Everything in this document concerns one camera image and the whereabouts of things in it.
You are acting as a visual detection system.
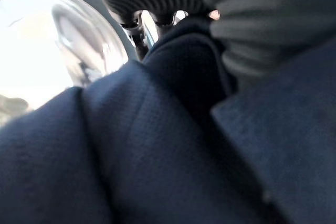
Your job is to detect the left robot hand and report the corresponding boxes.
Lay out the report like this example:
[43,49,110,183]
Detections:
[84,0,336,78]

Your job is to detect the dark navy blue garment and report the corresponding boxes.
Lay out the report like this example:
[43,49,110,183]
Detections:
[0,17,336,224]

